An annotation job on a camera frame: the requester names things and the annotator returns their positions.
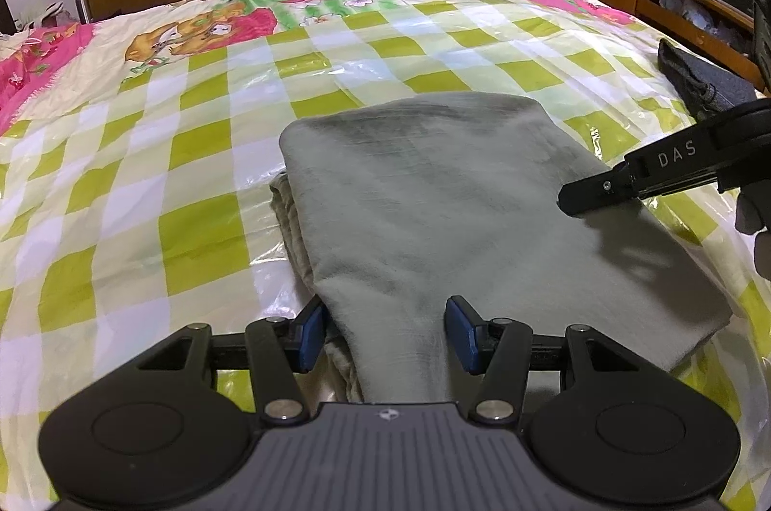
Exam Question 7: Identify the bed with checkered plastic cover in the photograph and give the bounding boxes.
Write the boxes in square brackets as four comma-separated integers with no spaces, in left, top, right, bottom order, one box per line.
[0,0,771,511]

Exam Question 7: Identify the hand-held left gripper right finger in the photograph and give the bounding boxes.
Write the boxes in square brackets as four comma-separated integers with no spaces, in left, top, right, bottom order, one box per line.
[444,296,649,425]

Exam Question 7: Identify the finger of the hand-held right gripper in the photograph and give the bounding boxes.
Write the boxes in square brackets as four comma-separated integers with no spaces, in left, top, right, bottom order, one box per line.
[557,124,720,218]

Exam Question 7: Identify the person's right hand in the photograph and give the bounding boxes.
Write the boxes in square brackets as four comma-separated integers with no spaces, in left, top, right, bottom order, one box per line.
[735,186,771,281]

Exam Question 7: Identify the white striped cloth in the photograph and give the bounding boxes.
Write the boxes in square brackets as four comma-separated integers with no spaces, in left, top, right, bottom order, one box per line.
[17,0,77,31]

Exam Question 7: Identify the white crumpled cloth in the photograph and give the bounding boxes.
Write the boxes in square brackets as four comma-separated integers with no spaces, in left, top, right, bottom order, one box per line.
[658,0,727,31]

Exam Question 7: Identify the folded dark jeans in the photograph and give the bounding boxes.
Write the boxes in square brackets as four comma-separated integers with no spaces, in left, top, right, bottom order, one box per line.
[658,38,763,121]

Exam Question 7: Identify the grey pants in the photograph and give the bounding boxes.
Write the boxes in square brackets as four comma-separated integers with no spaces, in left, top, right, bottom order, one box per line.
[268,92,733,404]

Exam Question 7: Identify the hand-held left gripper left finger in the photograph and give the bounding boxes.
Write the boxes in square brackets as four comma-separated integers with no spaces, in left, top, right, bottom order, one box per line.
[137,296,329,425]

